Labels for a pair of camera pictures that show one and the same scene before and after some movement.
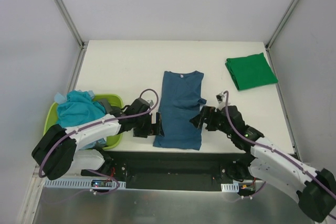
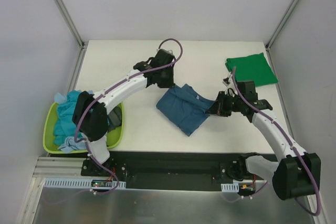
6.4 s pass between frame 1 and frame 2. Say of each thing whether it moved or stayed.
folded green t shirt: stayed
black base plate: stayed
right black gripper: moved
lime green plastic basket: stayed
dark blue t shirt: moved
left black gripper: moved
